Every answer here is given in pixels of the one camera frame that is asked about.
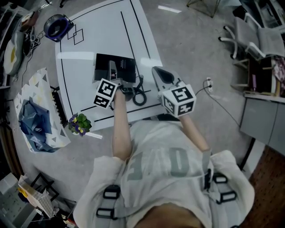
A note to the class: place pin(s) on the person's left forearm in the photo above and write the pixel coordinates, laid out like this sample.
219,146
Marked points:
121,133

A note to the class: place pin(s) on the grey white office chair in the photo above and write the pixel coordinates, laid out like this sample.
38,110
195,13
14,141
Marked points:
267,40

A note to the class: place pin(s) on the black round fan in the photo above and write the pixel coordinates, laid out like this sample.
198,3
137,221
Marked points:
56,27

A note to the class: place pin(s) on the white power strip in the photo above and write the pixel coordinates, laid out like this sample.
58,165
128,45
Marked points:
209,84

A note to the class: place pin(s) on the wooden open shelf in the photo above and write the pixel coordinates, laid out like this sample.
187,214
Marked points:
258,75

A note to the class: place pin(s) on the black metal basket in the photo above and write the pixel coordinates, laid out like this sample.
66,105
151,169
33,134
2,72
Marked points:
59,104

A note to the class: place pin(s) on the person's right forearm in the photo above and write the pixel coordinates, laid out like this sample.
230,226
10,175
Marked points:
193,133

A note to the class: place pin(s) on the person's white shirt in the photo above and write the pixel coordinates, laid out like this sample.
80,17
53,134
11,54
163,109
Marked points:
160,144

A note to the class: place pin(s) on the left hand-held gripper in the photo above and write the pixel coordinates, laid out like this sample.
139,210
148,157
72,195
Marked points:
107,89

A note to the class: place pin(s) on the white table with black lines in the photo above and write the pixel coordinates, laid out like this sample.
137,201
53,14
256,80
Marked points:
100,29

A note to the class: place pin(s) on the grey cabinet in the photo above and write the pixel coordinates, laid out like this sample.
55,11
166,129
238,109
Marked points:
260,120

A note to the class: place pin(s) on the potted purple flower plant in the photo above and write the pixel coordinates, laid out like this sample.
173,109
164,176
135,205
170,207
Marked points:
80,123

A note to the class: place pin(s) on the black metal frame stand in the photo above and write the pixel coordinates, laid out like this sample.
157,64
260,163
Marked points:
47,184

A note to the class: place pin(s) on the fried egg shaped cushion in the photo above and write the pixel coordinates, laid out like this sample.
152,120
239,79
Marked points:
12,55

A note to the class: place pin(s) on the black rectangular box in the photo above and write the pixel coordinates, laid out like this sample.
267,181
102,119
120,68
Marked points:
125,66

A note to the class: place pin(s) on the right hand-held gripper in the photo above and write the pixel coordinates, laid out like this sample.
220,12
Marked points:
180,100

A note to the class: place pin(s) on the patterned paper bag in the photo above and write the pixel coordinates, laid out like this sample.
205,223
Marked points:
37,200

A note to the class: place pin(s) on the crumpled blue cloth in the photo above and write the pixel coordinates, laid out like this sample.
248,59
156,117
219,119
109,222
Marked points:
33,122

